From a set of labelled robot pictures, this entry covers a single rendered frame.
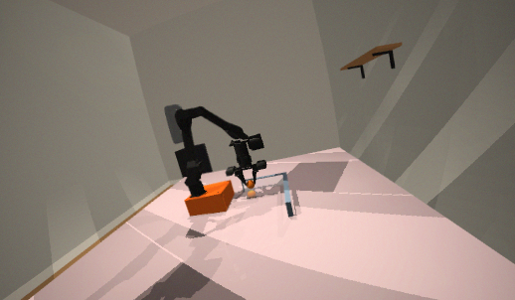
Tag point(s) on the clear low l-shaped wall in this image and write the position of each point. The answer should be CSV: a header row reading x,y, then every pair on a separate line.
x,y
266,183

